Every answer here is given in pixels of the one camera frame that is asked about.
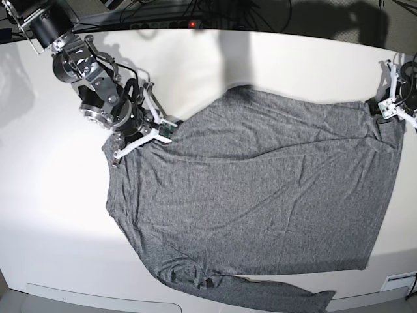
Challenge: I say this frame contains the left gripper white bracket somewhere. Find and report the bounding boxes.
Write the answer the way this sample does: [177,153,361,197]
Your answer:
[367,60,416,130]

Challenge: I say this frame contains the black power strip red light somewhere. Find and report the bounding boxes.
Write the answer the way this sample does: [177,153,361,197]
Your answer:
[129,20,201,29]

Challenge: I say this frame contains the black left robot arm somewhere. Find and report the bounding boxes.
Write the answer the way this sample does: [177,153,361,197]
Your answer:
[366,53,416,130]

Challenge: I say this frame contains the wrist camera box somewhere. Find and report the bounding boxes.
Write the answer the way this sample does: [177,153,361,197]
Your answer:
[158,119,178,139]
[378,98,397,119]

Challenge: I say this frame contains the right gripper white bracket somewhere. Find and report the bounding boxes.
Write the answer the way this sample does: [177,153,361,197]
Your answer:
[110,82,184,167]

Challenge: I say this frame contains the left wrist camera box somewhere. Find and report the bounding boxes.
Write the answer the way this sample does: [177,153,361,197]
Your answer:
[378,98,397,119]

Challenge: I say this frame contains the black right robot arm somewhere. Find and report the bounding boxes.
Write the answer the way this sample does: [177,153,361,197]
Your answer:
[2,1,178,167]

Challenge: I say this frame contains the grey long-sleeve T-shirt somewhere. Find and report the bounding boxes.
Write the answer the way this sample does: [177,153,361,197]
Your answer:
[106,86,405,312]

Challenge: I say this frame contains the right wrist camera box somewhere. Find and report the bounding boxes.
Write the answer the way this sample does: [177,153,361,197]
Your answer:
[158,119,178,139]

